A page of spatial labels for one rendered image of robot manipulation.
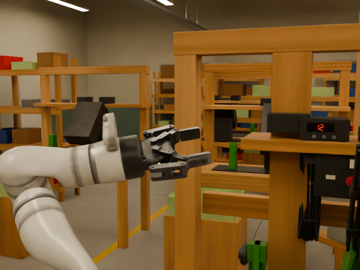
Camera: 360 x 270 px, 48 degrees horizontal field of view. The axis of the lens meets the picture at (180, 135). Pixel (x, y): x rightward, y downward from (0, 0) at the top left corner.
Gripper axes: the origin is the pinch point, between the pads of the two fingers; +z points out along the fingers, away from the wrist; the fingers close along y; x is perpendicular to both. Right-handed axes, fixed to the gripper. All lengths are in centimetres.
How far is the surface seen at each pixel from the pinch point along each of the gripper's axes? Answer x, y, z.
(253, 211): -74, -66, 29
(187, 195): -65, -72, 3
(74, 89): -189, -561, -104
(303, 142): -36, -51, 43
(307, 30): -5, -75, 54
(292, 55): -13, -74, 48
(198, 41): -8, -93, 17
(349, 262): -53, -13, 40
